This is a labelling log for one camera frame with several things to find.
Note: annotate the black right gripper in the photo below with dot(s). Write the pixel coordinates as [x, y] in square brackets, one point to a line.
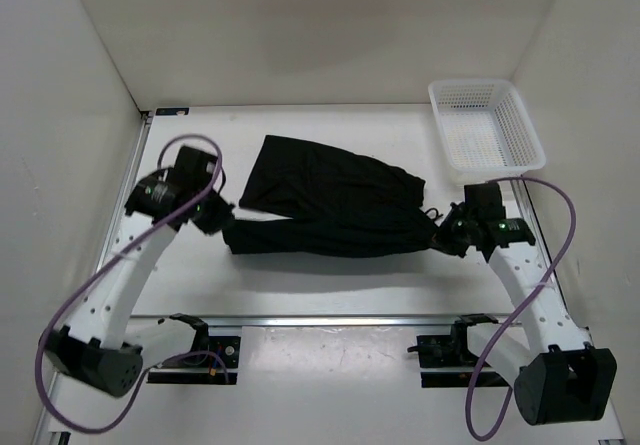
[441, 239]

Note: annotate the white plastic basket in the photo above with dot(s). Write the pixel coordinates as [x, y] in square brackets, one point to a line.
[485, 129]

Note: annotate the black shorts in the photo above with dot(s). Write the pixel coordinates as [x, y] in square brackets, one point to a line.
[331, 202]

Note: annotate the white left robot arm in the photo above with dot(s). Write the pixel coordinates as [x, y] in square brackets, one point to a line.
[91, 344]

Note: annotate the aluminium front rail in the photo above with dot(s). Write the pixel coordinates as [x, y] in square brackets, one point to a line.
[305, 321]

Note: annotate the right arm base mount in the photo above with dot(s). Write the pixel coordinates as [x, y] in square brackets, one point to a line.
[444, 359]

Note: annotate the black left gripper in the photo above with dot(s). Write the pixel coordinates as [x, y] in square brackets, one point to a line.
[222, 216]

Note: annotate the aluminium left rail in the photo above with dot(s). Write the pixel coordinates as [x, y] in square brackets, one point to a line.
[132, 165]

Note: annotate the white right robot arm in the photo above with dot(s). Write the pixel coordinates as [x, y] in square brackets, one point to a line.
[553, 371]

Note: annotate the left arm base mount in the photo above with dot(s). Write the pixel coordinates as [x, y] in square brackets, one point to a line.
[212, 360]

